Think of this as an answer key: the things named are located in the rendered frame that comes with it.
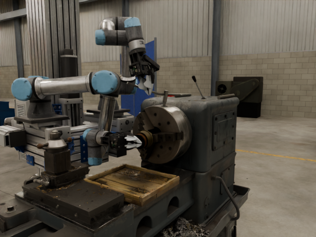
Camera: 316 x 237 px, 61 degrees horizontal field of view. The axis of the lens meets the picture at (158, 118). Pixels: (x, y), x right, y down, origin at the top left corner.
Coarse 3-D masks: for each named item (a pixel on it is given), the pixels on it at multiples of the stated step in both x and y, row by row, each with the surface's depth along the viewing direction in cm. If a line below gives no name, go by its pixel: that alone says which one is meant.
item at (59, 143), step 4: (48, 140) 100; (52, 140) 100; (56, 140) 100; (60, 140) 101; (48, 144) 99; (52, 144) 99; (56, 144) 99; (60, 144) 100; (64, 144) 101; (48, 148) 98; (52, 148) 98; (56, 148) 99; (60, 148) 100
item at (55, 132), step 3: (54, 132) 100; (57, 132) 101; (51, 135) 100; (54, 135) 100; (57, 135) 100; (60, 135) 102; (51, 138) 101; (54, 138) 100; (57, 138) 101; (60, 138) 102
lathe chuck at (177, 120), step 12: (144, 108) 145; (156, 108) 140; (168, 108) 140; (156, 120) 141; (168, 120) 136; (180, 120) 137; (156, 132) 151; (180, 132) 134; (156, 144) 143; (168, 144) 138; (180, 144) 134; (156, 156) 144; (168, 156) 139
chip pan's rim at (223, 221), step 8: (240, 192) 197; (240, 200) 174; (224, 208) 175; (232, 208) 163; (216, 216) 164; (224, 216) 154; (232, 216) 168; (208, 224) 155; (224, 224) 156; (216, 232) 146
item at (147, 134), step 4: (140, 132) 132; (144, 132) 132; (148, 132) 133; (136, 136) 130; (140, 136) 129; (144, 136) 130; (148, 136) 131; (140, 140) 136; (144, 140) 129; (148, 140) 130; (152, 140) 133; (144, 144) 129; (148, 144) 131; (136, 148) 132; (140, 148) 130
